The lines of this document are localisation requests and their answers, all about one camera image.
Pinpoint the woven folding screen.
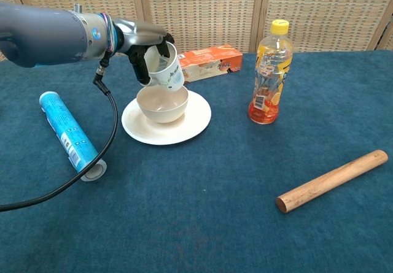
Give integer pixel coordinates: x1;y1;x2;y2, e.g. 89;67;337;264
0;0;393;61

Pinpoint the beige bowl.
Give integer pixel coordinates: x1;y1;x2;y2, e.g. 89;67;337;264
136;85;189;124

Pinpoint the wooden rolling pin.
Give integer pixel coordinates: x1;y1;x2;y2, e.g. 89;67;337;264
276;149;389;214

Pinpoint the orange drink bottle yellow cap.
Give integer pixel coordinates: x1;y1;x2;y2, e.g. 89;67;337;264
247;19;294;125

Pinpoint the white paper cup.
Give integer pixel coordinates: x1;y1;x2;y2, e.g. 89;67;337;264
144;41;186;93

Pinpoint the teal table cloth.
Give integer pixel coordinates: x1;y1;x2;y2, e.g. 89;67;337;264
0;49;393;273

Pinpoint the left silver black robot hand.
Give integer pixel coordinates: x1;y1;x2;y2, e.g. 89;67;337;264
112;18;175;86

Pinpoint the blue cylindrical wrap roll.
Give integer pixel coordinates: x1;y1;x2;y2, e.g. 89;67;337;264
39;91;107;182

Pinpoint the white round plate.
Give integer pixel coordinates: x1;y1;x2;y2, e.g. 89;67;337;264
121;88;212;146

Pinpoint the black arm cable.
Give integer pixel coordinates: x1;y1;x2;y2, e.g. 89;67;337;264
0;56;119;212

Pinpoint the orange cardboard box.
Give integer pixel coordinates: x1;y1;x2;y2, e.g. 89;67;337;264
177;43;243;84

